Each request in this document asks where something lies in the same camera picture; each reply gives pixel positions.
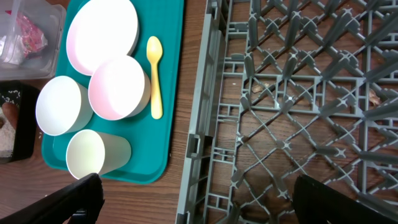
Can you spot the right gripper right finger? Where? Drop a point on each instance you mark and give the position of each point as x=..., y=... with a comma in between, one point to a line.
x=315, y=202

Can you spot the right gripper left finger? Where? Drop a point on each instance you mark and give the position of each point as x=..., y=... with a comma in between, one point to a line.
x=79, y=202

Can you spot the white cup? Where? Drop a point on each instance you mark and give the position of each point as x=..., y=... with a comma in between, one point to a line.
x=90, y=151

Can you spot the small white bowl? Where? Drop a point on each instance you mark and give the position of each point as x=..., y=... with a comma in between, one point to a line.
x=63, y=107

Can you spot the white rice pile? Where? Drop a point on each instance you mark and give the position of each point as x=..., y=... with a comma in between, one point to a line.
x=8, y=133

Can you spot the large white bowl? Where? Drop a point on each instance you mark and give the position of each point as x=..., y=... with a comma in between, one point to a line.
x=119, y=88

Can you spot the brown sausage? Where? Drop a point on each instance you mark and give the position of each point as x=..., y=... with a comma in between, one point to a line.
x=11, y=112

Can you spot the white napkin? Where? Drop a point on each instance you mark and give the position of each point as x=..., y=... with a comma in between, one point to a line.
x=14, y=54

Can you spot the red snack wrapper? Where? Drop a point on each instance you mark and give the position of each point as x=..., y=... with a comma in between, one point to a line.
x=33, y=38

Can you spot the large white plate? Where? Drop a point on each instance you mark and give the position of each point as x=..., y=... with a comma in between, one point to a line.
x=100, y=30

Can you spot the grey dishwasher rack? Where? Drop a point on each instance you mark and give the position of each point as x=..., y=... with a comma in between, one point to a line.
x=290, y=88

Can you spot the black plastic tray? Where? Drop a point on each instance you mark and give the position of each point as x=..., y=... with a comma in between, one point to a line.
x=24, y=97

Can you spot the yellow plastic spoon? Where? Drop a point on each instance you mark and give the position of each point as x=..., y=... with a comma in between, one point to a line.
x=154, y=54

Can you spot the clear plastic storage bin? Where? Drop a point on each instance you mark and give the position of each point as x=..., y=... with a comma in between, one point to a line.
x=50, y=19

